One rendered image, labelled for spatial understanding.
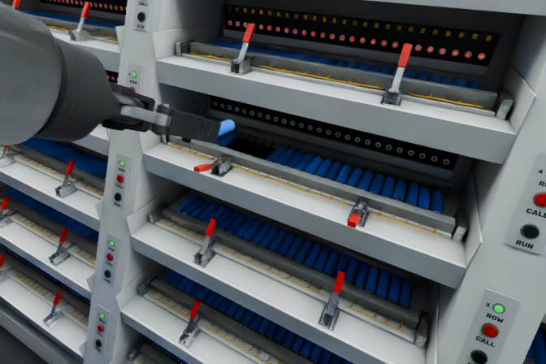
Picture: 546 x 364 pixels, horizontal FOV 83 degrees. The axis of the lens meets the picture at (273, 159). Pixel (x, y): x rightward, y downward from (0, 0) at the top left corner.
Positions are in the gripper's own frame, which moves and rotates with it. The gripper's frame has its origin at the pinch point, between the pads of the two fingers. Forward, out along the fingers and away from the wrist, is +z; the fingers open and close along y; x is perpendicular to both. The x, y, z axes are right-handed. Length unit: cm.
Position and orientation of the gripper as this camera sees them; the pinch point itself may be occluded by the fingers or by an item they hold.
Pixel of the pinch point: (194, 127)
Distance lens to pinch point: 42.1
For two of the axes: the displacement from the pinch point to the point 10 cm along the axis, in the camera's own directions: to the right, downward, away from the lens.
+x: -2.7, 9.6, 0.4
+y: -9.0, -2.7, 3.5
